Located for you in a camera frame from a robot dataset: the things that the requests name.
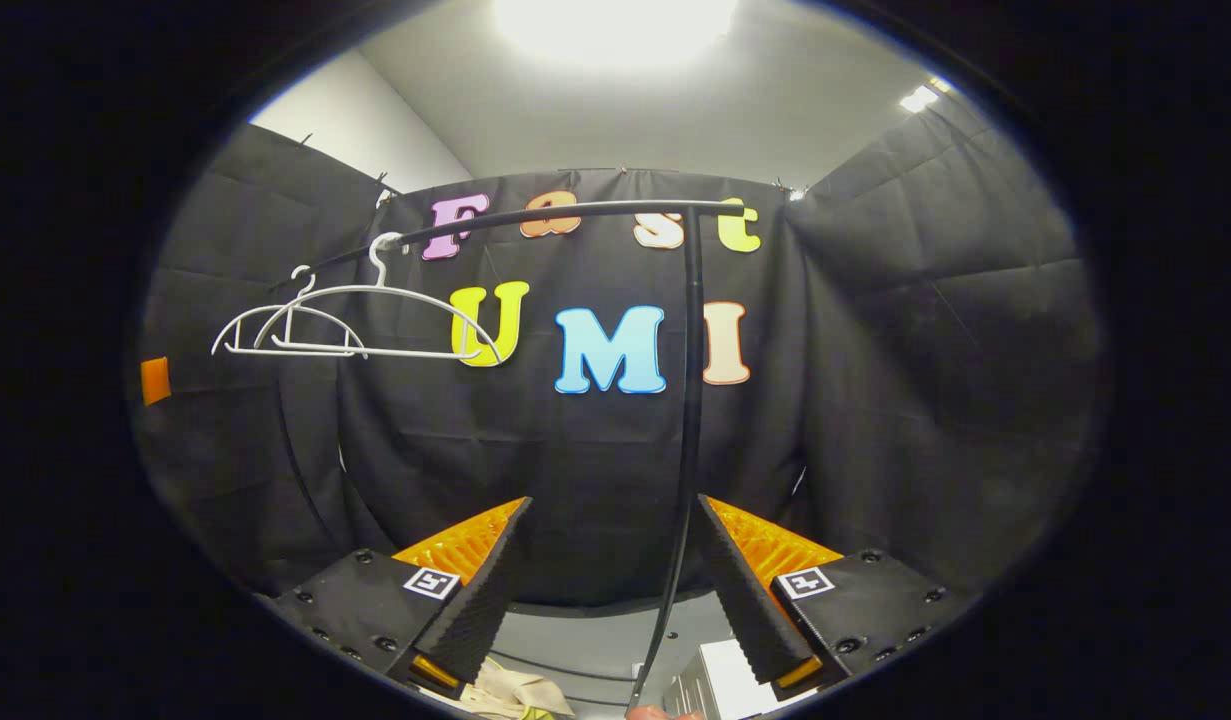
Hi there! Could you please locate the grey metal base plate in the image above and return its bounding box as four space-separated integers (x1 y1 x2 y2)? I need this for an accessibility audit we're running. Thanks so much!
490 590 746 711

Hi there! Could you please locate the cream button shirt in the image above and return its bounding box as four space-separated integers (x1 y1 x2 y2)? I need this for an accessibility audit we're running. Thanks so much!
465 655 576 720

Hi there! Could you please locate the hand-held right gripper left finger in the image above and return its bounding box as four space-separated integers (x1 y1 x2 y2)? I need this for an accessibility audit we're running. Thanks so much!
265 495 534 701

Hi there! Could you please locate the large ceiling light panel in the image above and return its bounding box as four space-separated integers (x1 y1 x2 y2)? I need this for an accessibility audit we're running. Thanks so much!
493 0 741 71

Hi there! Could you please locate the white box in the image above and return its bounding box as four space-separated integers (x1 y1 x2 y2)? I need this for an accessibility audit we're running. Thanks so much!
663 640 781 720

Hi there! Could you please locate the black backdrop cloth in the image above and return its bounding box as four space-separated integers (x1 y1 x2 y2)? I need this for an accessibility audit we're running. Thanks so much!
130 95 1111 611

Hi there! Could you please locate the white clothes hanger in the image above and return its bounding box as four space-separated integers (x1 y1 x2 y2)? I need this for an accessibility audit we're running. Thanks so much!
253 232 504 366
212 265 368 358

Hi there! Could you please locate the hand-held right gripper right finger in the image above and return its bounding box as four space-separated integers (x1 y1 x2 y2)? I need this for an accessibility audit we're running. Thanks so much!
695 493 976 701

